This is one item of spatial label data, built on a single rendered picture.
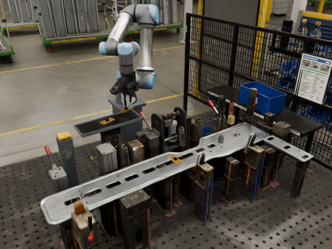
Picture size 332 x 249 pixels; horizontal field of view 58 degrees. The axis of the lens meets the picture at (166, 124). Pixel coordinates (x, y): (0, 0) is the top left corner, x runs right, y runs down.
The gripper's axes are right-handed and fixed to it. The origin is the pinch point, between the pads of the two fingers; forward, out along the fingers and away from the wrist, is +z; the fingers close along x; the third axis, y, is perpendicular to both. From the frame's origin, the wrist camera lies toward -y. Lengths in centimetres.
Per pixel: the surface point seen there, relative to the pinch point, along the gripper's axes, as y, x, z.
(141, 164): -13.5, -22.5, 22.9
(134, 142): -8.4, -13.3, 15.1
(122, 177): -28.0, -22.4, 22.9
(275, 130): 64, -68, 21
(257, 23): 237, 22, -11
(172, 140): 17.9, -19.9, 23.7
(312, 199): 53, -100, 53
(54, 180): -54, -4, 18
